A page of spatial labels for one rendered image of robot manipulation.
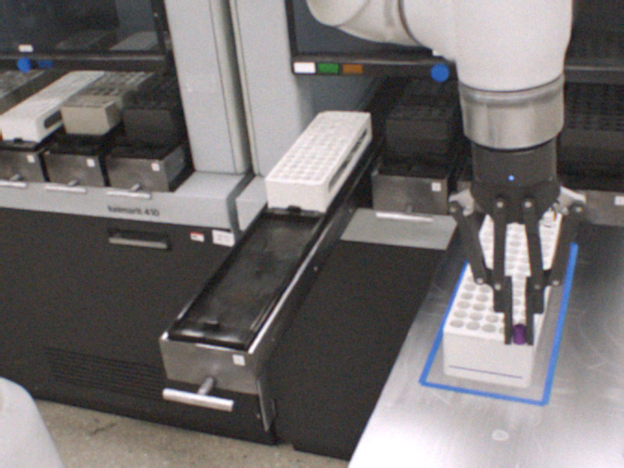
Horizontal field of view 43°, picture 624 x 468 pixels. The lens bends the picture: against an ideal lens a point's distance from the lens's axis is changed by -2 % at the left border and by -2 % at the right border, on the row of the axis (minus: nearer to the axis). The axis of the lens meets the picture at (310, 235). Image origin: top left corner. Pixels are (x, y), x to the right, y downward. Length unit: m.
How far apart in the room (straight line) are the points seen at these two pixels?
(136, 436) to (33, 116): 0.87
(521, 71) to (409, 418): 0.41
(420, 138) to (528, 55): 0.80
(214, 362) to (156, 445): 1.07
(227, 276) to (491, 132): 0.59
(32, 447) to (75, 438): 1.45
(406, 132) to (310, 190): 0.25
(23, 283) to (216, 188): 0.62
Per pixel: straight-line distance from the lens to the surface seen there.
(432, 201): 1.41
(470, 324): 0.93
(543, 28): 0.66
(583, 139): 1.41
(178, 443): 2.10
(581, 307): 1.06
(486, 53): 0.66
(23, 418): 0.76
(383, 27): 0.74
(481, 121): 0.70
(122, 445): 2.14
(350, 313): 1.60
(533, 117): 0.69
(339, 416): 1.79
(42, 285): 1.96
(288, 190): 1.29
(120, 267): 1.79
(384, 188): 1.42
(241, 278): 1.17
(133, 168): 1.62
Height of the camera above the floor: 1.44
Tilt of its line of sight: 30 degrees down
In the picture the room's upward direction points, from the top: 6 degrees counter-clockwise
